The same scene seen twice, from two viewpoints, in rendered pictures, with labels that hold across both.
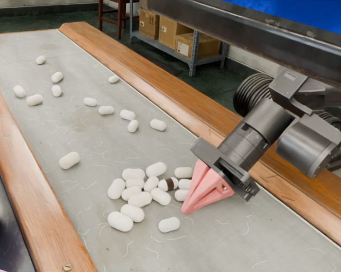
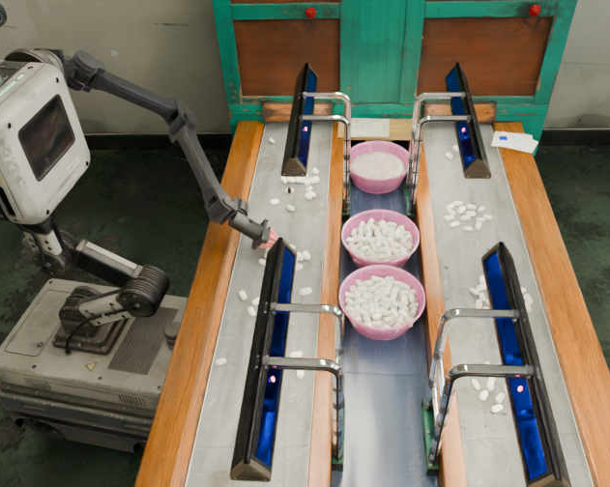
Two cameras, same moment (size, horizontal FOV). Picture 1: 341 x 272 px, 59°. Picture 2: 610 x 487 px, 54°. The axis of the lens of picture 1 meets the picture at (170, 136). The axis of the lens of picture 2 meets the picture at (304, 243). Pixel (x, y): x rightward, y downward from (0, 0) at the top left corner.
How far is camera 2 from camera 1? 199 cm
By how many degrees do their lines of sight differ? 93
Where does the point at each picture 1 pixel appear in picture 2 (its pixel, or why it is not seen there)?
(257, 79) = (142, 286)
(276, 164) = (224, 242)
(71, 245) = (328, 250)
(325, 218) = not seen: hidden behind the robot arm
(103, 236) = (314, 257)
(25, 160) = (326, 293)
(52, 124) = (297, 329)
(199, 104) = (204, 293)
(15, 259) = not seen: hidden behind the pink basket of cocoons
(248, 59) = not seen: outside the picture
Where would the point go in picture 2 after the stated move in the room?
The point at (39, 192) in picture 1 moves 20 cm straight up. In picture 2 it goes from (328, 273) to (327, 227)
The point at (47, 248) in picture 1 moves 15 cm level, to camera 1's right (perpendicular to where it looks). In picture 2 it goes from (334, 252) to (302, 233)
